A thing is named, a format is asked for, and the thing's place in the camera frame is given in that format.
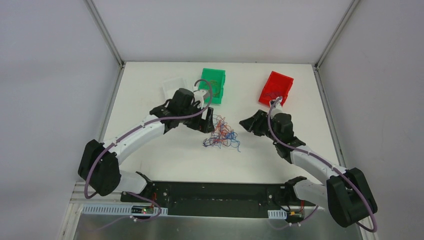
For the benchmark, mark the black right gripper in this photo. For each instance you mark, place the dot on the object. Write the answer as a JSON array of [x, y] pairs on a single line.
[[259, 122]]

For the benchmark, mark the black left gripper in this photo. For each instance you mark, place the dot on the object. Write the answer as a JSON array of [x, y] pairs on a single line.
[[201, 120]]

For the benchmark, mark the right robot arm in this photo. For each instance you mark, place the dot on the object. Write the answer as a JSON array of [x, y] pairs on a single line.
[[345, 193]]

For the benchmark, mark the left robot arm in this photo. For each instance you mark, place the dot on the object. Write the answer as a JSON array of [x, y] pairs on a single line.
[[100, 162]]

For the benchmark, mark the red plastic bin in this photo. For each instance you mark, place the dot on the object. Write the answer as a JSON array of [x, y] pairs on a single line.
[[277, 85]]

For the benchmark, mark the green plastic bin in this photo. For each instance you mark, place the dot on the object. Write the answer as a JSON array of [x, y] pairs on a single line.
[[216, 78]]

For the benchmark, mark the white plastic bin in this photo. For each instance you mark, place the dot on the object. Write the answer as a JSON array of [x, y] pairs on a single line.
[[171, 85]]

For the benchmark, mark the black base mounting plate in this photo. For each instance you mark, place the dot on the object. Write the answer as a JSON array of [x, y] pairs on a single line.
[[211, 199]]

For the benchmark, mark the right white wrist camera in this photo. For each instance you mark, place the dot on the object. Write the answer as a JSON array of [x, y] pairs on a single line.
[[276, 106]]

